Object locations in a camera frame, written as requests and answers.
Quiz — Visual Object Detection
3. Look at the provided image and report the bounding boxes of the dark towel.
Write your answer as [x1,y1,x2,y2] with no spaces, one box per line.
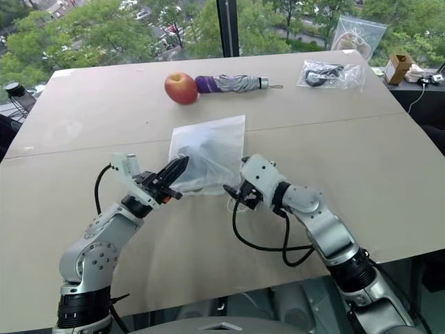
[177,136,241,191]

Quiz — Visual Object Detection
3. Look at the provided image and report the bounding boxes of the white charger with cable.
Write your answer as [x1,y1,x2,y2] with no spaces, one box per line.
[405,77,432,114]

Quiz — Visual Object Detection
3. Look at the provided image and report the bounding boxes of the clear zip bag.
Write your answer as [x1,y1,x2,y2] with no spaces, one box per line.
[330,14,388,64]

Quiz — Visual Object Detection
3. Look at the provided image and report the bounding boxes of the black round device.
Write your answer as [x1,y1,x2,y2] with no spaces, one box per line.
[3,81,26,98]

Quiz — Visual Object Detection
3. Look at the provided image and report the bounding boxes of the folded grey purple umbrella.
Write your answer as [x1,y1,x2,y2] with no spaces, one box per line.
[193,74,284,95]

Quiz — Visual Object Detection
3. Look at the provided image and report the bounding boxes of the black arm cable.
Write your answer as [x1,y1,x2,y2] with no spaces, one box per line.
[94,164,113,215]
[232,197,314,268]

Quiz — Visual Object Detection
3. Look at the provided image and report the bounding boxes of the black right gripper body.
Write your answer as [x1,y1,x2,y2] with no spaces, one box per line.
[235,180,264,212]

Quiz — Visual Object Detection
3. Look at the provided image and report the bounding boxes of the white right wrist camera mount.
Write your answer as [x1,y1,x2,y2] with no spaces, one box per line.
[240,154,288,204]

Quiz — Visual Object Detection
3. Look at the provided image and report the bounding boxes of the black item in plastic bag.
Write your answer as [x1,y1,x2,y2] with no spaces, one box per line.
[301,65,346,88]

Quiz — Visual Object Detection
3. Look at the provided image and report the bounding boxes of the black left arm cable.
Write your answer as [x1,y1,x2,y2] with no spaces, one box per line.
[94,164,113,215]

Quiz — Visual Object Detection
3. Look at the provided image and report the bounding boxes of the black window frame post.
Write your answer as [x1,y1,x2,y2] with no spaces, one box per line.
[216,0,241,58]

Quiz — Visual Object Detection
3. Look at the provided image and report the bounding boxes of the white translucent drawstring bag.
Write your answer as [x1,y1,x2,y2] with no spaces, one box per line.
[168,113,252,213]

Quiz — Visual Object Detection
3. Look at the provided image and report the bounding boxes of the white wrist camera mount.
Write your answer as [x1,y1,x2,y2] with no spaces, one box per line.
[240,154,288,204]
[110,152,161,212]

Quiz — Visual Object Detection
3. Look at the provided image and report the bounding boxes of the clear plastic bag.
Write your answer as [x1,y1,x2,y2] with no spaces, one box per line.
[296,59,366,93]

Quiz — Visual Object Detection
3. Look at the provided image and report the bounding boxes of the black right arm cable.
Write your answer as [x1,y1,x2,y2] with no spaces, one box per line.
[232,197,314,268]

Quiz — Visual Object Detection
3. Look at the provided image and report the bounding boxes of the red apple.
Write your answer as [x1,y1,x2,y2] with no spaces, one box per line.
[164,72,200,106]

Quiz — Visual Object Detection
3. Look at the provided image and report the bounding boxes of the white crumpled cloth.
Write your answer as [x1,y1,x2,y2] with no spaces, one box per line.
[405,63,427,84]

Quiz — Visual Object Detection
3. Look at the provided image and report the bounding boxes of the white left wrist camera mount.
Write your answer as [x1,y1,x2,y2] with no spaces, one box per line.
[110,152,161,212]

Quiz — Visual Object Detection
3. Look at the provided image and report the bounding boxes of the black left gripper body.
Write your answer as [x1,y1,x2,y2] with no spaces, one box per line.
[133,170,174,207]

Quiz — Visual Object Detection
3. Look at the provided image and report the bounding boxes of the small cardboard box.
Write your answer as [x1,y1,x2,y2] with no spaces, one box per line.
[383,53,415,86]

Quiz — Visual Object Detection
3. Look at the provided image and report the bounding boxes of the black side desk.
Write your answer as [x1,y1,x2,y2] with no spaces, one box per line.
[382,65,445,135]

